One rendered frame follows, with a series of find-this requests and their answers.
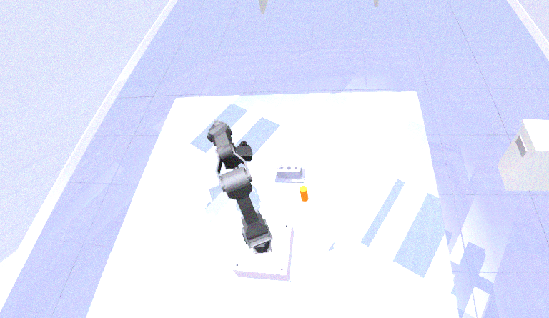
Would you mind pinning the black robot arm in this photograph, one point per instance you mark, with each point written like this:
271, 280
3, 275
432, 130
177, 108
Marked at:
237, 186

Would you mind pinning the orange cylinder with yellow end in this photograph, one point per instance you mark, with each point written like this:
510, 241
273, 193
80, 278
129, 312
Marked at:
304, 193

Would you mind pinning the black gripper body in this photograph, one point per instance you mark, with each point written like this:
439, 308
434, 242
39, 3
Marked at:
231, 164

